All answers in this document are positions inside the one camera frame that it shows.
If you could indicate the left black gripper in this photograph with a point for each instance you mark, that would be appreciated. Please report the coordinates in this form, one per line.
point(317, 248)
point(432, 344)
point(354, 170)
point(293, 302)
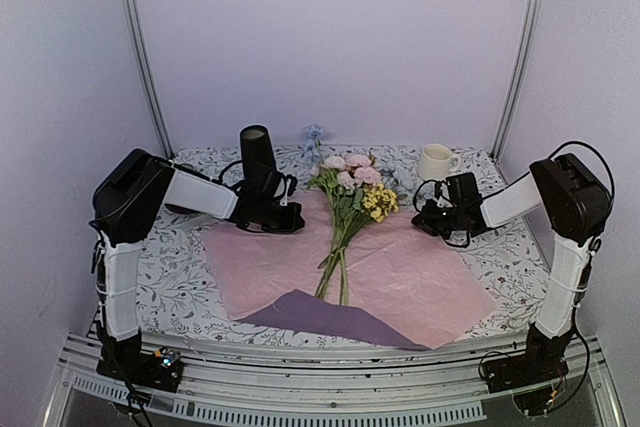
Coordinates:
point(293, 223)

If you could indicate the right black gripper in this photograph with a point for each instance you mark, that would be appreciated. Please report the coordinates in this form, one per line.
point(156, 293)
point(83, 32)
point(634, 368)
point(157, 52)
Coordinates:
point(426, 220)

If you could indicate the pale pink rose stem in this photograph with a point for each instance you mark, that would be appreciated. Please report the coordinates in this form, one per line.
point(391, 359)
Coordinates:
point(330, 172)

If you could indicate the pink tissue wrapping paper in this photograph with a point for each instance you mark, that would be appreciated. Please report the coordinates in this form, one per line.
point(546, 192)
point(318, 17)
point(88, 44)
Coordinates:
point(409, 280)

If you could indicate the yellow small flower sprig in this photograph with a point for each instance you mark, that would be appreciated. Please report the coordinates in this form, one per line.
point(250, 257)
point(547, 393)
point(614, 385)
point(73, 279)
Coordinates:
point(352, 210)

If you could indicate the double pink rose stem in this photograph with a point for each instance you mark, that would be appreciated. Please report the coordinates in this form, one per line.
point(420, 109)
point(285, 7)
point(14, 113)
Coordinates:
point(362, 171)

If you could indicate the purple wrapping paper sheet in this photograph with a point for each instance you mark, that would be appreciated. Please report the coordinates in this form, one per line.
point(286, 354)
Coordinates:
point(301, 312)

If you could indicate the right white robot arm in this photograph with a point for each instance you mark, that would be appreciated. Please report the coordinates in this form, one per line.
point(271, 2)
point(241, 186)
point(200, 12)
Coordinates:
point(577, 205)

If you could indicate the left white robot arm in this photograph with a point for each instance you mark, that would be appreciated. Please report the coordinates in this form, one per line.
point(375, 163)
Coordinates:
point(127, 202)

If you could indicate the tall black vase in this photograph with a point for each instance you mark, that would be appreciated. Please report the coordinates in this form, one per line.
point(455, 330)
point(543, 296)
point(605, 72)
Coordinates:
point(258, 160)

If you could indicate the cream ceramic mug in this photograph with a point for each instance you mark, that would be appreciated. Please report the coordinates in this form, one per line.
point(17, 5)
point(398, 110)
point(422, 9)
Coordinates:
point(437, 162)

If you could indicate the blue hydrangea flower stem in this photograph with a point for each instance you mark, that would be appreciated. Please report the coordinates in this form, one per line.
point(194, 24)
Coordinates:
point(311, 150)

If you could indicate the floral patterned table mat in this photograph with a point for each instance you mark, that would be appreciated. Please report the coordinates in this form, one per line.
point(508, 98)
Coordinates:
point(178, 296)

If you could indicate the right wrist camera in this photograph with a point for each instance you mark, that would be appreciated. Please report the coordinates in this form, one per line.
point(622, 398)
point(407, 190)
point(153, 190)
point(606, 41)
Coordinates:
point(439, 195)

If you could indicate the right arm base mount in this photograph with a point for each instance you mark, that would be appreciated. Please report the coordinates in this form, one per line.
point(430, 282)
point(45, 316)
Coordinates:
point(503, 372)

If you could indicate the aluminium front rail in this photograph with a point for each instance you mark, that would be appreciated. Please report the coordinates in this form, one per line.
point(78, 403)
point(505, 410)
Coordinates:
point(232, 384)

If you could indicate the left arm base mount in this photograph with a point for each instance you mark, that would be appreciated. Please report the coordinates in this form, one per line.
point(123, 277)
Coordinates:
point(141, 369)

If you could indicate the right aluminium frame post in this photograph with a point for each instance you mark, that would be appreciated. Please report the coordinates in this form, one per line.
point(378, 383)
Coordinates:
point(531, 15)

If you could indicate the aluminium frame post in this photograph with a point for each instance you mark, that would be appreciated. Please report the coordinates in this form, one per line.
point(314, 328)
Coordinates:
point(531, 15)
point(135, 28)

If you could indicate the left aluminium frame post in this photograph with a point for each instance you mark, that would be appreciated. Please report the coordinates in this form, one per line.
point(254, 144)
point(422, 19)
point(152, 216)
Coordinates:
point(135, 28)

